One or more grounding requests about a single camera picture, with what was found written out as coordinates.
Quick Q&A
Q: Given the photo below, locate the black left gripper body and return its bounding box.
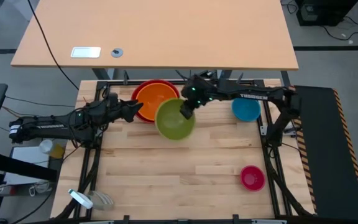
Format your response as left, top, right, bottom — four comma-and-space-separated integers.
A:
109, 98, 132, 121

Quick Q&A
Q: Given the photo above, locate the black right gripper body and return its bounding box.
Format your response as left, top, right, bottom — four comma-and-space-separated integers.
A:
180, 74, 211, 110

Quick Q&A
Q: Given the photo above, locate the green bowl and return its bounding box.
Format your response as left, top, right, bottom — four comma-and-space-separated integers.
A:
154, 98, 196, 141

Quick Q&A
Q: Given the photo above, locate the red large bowl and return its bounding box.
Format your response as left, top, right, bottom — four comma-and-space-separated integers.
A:
131, 79, 180, 124

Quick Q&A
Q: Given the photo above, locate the orange bowl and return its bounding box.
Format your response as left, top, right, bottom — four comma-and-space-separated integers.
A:
135, 82, 179, 121

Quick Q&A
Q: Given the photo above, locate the blue bowl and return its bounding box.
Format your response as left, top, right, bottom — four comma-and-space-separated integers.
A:
231, 97, 262, 123

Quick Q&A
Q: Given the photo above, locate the white rectangular device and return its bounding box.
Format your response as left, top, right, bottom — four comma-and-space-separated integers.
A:
70, 46, 102, 59

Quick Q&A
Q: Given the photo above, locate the light wooden desk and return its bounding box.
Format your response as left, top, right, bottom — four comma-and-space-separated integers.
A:
10, 0, 300, 71

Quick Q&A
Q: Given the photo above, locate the clear plastic cup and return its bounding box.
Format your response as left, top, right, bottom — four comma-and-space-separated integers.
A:
39, 139, 54, 154

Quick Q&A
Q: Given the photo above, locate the pink small bowl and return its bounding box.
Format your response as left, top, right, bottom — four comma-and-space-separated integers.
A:
239, 165, 267, 192

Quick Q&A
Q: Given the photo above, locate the white box under table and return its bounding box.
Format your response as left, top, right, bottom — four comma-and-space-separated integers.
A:
3, 146, 51, 186

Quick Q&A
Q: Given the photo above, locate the black mat with hazard stripes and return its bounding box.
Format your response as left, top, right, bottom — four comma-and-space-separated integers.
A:
293, 85, 358, 221

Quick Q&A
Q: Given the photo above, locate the black computer tower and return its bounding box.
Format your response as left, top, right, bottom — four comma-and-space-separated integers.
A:
295, 0, 358, 27

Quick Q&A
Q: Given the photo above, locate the black cable over desk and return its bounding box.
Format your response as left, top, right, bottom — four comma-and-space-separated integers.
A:
27, 0, 80, 91

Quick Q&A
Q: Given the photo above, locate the black aluminium table frame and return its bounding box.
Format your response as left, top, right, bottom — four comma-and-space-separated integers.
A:
54, 78, 313, 224

